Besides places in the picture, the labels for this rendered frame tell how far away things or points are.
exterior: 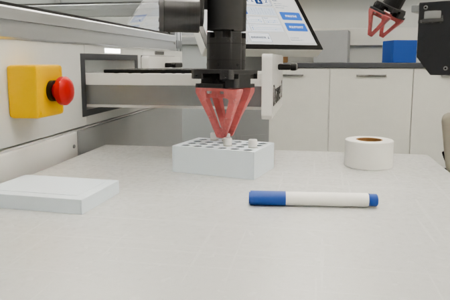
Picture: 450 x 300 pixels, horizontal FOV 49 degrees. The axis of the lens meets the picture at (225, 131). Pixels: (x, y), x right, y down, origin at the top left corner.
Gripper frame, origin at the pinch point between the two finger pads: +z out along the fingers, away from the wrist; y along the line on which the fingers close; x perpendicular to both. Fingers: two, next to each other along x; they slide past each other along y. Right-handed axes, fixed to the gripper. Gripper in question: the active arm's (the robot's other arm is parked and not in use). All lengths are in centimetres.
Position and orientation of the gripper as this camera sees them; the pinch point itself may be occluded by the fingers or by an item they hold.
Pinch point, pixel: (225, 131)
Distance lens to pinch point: 74.5
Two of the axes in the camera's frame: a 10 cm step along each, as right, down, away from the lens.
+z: -0.2, 9.9, 1.2
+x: 9.1, 0.6, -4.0
